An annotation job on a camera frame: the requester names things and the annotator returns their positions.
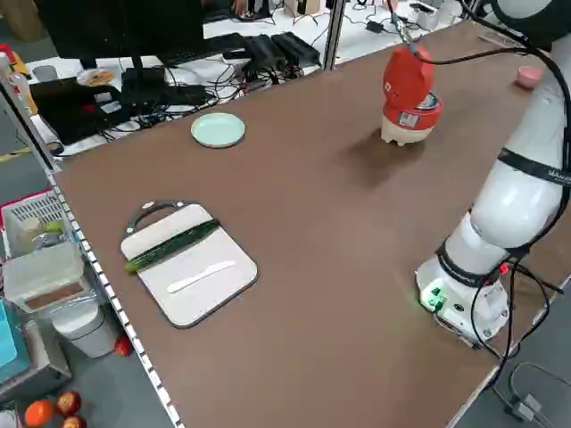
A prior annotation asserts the black monitor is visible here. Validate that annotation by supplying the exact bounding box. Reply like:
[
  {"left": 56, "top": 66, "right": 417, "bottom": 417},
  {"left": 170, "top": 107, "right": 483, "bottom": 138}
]
[{"left": 34, "top": 0, "right": 237, "bottom": 103}]

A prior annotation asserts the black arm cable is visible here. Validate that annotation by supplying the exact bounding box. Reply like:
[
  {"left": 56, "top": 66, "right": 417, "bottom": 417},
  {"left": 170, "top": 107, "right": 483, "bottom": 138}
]
[{"left": 412, "top": 42, "right": 571, "bottom": 188}]

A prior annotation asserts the orange fruit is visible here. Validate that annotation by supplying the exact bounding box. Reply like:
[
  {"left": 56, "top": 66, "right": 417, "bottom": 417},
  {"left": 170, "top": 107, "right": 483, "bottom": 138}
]
[{"left": 24, "top": 399, "right": 55, "bottom": 428}]

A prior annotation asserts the pink bowl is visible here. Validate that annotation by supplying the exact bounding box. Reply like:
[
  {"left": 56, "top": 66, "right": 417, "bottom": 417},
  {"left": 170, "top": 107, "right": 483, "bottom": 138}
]
[{"left": 516, "top": 65, "right": 543, "bottom": 90}]

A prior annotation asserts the white cylindrical bin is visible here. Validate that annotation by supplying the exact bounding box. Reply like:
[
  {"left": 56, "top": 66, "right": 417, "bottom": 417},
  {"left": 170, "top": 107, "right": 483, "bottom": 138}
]
[{"left": 51, "top": 302, "right": 120, "bottom": 359}]

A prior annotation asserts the white plastic knife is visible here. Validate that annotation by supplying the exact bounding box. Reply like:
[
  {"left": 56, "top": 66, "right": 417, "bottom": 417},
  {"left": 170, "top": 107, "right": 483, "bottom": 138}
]
[{"left": 167, "top": 259, "right": 236, "bottom": 294}]

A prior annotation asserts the black power strip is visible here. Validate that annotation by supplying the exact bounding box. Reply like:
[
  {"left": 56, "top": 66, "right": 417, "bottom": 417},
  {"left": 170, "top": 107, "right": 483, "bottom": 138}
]
[
  {"left": 243, "top": 34, "right": 286, "bottom": 68},
  {"left": 270, "top": 31, "right": 322, "bottom": 66}
]

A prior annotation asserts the white plastic basket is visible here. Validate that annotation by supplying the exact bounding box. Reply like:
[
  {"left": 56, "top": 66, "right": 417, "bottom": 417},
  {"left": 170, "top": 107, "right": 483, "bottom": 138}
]
[{"left": 0, "top": 189, "right": 75, "bottom": 259}]

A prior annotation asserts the white box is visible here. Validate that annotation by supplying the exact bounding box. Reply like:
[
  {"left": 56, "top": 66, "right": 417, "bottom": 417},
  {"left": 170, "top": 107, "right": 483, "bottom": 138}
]
[{"left": 410, "top": 2, "right": 451, "bottom": 30}]

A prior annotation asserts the aluminium table edge rail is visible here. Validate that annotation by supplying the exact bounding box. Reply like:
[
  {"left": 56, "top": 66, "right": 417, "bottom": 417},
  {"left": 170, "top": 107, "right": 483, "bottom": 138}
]
[{"left": 46, "top": 169, "right": 185, "bottom": 428}]

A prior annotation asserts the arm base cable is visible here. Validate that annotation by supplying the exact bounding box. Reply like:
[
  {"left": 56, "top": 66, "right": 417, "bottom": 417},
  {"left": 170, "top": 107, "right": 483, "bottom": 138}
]
[{"left": 470, "top": 256, "right": 566, "bottom": 362}]

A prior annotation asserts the plate of cookies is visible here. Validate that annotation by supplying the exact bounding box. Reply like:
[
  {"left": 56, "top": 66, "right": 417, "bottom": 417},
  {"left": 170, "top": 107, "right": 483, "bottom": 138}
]
[{"left": 75, "top": 69, "right": 115, "bottom": 87}]

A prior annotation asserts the aluminium frame post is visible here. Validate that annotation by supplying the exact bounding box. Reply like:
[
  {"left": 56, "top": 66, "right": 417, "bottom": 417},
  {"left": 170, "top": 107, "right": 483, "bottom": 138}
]
[{"left": 323, "top": 0, "right": 347, "bottom": 72}]

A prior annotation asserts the clear plastic container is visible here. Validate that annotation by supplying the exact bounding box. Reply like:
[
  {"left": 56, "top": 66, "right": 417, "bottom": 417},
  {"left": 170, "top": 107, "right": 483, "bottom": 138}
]
[{"left": 2, "top": 243, "right": 87, "bottom": 316}]

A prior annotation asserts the orange rice cooker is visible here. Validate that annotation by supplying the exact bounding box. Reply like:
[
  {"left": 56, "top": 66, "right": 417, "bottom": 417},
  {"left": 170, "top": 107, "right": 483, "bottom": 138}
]
[{"left": 379, "top": 44, "right": 444, "bottom": 147}]

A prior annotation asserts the grey metal box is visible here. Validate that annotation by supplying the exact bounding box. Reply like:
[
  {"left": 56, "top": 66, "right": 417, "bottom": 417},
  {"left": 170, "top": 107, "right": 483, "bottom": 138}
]
[{"left": 0, "top": 318, "right": 73, "bottom": 400}]

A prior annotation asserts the grey power adapter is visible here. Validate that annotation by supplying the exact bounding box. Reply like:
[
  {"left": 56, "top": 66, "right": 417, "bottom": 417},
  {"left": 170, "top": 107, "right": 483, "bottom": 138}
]
[{"left": 502, "top": 393, "right": 544, "bottom": 423}]

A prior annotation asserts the cardboard box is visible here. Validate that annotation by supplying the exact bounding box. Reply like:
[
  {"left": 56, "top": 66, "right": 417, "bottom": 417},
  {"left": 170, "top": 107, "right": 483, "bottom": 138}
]
[{"left": 284, "top": 0, "right": 323, "bottom": 18}]

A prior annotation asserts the black laptop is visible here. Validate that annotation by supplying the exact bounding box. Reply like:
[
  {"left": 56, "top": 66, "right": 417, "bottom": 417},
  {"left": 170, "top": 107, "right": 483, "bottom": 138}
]
[{"left": 29, "top": 76, "right": 124, "bottom": 146}]

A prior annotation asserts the white cutting board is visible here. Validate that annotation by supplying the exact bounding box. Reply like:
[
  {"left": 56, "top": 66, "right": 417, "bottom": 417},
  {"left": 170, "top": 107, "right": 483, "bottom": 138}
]
[{"left": 120, "top": 200, "right": 259, "bottom": 330}]

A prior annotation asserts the pale green plate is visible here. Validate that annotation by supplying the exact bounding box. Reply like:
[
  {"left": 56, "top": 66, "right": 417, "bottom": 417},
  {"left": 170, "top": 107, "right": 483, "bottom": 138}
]
[{"left": 190, "top": 112, "right": 246, "bottom": 149}]

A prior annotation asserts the green cucumber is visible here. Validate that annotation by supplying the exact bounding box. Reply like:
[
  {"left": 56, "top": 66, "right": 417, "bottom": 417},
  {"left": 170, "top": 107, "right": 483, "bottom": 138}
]
[{"left": 124, "top": 218, "right": 221, "bottom": 274}]

